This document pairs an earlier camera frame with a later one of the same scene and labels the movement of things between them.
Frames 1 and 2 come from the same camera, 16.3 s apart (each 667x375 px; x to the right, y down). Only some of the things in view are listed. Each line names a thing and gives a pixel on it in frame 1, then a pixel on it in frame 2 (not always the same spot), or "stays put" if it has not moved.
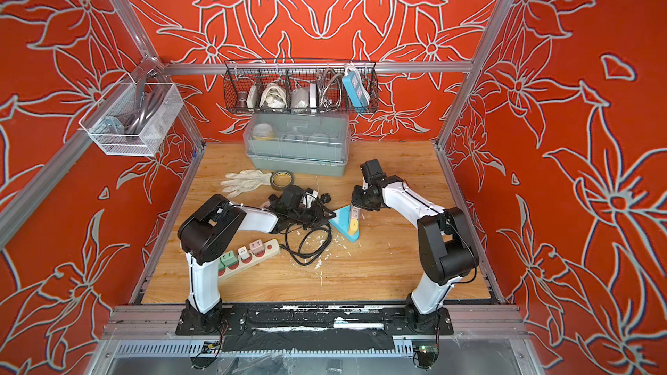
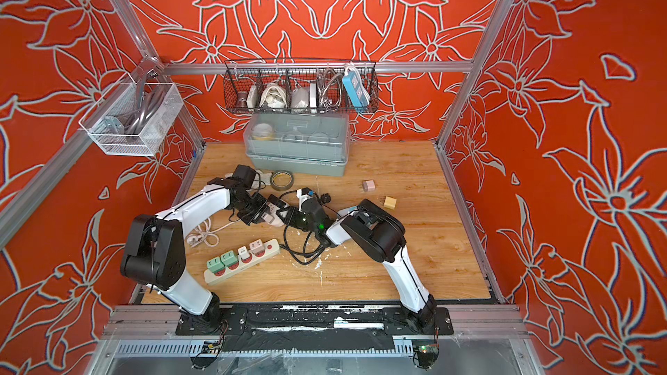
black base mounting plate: x=213 y=319 stays put
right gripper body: x=362 y=198 → x=317 y=229
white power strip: x=271 y=248 stays put
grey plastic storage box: x=304 y=143 stays put
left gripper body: x=306 y=218 → x=252 y=208
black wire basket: x=300 y=86 stays put
